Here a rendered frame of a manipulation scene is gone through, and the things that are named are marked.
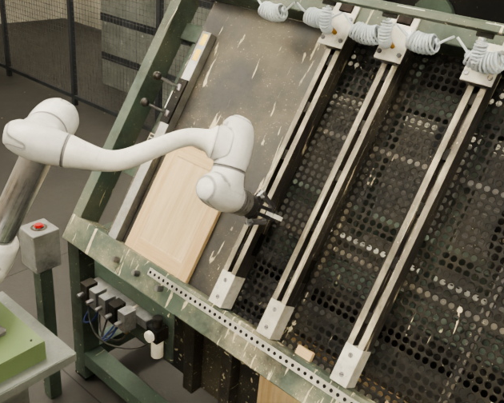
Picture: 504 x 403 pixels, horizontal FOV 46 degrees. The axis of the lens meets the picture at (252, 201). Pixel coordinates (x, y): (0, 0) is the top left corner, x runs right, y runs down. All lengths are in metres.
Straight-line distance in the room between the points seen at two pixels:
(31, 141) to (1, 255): 0.56
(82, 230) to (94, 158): 0.96
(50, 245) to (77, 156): 0.90
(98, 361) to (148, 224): 0.85
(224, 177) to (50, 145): 0.50
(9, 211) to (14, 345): 0.45
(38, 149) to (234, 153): 0.55
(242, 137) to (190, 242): 0.68
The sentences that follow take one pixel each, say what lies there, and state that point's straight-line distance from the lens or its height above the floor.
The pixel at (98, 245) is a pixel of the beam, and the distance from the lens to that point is 2.62.
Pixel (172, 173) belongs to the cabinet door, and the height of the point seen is 1.19.
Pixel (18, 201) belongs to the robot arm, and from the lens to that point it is 2.09.
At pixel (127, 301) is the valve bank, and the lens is 2.47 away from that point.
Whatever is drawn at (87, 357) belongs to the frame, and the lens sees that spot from 3.10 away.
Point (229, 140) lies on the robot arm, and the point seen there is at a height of 1.58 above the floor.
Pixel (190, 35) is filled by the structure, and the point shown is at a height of 1.65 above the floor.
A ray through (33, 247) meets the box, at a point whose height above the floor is 0.88.
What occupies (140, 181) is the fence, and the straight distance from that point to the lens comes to 2.54.
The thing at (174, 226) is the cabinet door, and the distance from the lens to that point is 2.40.
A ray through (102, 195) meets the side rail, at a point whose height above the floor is 0.98.
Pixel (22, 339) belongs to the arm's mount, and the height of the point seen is 0.83.
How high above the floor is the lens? 2.22
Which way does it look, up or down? 27 degrees down
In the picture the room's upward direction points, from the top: 5 degrees clockwise
